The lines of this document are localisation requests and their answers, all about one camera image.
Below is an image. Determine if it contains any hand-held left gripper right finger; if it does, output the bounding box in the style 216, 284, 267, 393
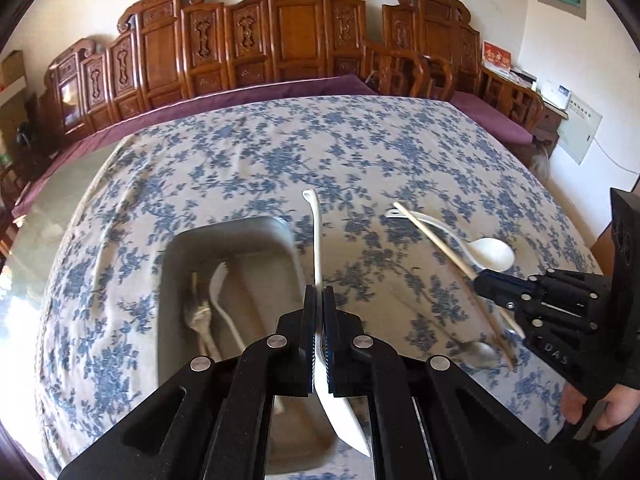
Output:
322, 286, 576, 480

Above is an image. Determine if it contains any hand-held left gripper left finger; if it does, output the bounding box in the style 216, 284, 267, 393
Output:
57, 285, 323, 480

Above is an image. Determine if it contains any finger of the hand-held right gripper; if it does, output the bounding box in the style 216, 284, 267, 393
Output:
494, 295, 613, 342
472, 267, 613, 307

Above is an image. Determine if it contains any light wooden chopstick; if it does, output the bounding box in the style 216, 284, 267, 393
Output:
393, 201, 526, 339

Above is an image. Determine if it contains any rectangular metal tray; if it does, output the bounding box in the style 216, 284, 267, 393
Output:
157, 216, 337, 476

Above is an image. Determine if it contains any white plastic fork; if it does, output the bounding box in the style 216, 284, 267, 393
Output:
209, 261, 286, 415

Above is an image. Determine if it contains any white ceramic spoon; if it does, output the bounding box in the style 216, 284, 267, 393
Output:
386, 207, 516, 269
301, 189, 373, 458

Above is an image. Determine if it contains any person's right hand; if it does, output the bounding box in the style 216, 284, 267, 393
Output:
560, 382, 640, 433

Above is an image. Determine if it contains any metal spoon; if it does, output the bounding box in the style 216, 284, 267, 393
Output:
440, 340, 501, 368

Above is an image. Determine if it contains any purple armchair cushion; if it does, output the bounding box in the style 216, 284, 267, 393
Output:
450, 90, 533, 146

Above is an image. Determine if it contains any wooden side table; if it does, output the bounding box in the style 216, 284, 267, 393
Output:
530, 72, 568, 158

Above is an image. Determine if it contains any blue floral tablecloth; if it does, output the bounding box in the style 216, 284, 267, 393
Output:
37, 95, 603, 480

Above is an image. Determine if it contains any red desk calendar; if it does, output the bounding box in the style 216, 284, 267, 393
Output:
481, 40, 512, 73

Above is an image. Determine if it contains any carved wooden armchair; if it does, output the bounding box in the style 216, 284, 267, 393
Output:
382, 0, 546, 146

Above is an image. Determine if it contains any long purple sofa cushion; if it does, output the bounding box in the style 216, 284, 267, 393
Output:
10, 74, 378, 218

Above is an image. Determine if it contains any carved wooden sofa bench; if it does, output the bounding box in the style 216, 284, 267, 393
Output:
42, 0, 453, 136

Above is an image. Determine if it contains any small cardboard box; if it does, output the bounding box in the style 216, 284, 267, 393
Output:
0, 50, 26, 86

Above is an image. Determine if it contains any white wall cable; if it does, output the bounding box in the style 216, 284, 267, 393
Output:
592, 135, 640, 176

